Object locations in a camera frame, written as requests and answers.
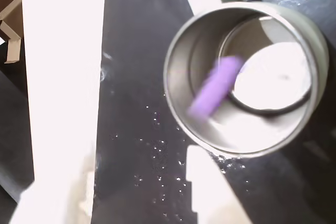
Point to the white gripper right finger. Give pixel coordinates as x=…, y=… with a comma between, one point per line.
x=207, y=195

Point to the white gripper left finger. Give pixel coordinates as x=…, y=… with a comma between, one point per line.
x=84, y=190

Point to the purple rubber pen grip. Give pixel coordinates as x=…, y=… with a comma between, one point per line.
x=215, y=87

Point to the dark grey glossy mat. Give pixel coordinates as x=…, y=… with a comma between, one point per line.
x=131, y=77

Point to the brown cardboard box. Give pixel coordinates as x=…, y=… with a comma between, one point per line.
x=11, y=30

